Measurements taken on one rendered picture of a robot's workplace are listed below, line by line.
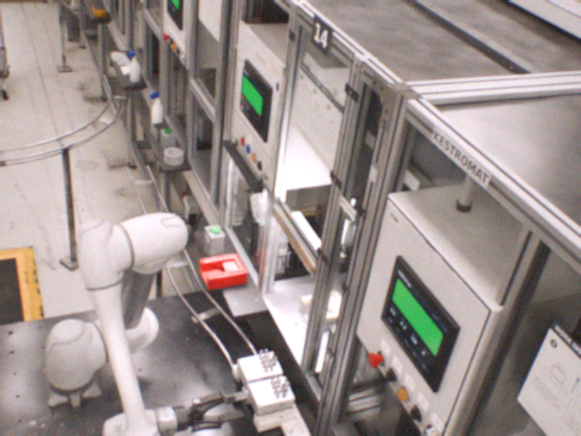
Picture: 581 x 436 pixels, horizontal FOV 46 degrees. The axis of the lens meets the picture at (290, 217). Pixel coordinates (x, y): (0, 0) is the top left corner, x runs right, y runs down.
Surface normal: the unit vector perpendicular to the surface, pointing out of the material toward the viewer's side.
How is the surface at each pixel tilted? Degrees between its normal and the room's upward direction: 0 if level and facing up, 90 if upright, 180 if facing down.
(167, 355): 0
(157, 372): 0
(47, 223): 0
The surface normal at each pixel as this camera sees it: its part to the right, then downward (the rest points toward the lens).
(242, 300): 0.11, -0.82
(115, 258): 0.45, 0.16
